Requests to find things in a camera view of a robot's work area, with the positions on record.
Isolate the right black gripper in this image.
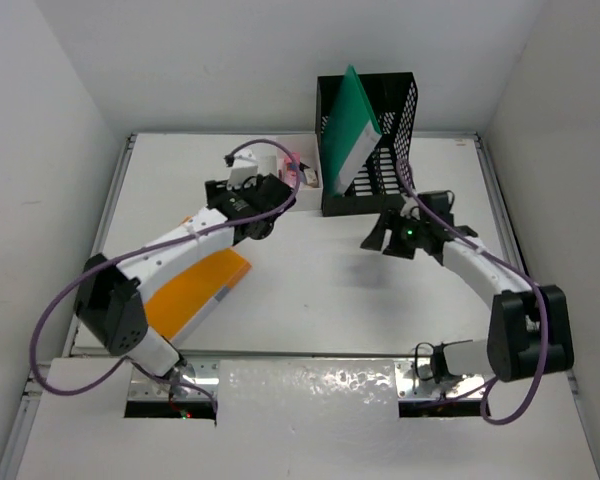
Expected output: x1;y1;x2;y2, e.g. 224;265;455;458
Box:
360;206;428;260

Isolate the pink glue bottle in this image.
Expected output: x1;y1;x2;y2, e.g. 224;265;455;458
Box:
278;152;299;188

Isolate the brown white stamp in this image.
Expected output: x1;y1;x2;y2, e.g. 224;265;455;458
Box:
302;167;319;188

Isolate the green notebook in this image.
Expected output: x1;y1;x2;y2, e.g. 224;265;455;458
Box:
320;65;382;196

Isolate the orange notebook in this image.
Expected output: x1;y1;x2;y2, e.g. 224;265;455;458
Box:
126;208;251;344

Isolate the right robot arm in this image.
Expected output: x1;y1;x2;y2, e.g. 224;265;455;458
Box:
361;190;575;383

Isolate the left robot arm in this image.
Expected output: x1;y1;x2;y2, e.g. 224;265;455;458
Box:
74;174;295;379

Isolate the white storage box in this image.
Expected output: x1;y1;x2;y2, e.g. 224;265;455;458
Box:
275;133;323;211

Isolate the black mesh file organizer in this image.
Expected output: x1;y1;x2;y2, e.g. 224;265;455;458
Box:
321;72;418;217

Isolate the white front cover panel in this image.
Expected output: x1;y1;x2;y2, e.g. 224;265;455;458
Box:
18;360;597;479

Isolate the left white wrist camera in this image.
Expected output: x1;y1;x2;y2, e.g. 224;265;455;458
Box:
224;149;259;189

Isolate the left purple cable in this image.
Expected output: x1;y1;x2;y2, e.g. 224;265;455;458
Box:
29;138;302;416

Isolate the purple cable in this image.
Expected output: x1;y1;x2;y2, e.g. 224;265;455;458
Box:
395;158;551;426
29;138;302;416

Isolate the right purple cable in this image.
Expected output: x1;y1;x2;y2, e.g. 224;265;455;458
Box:
395;158;551;426

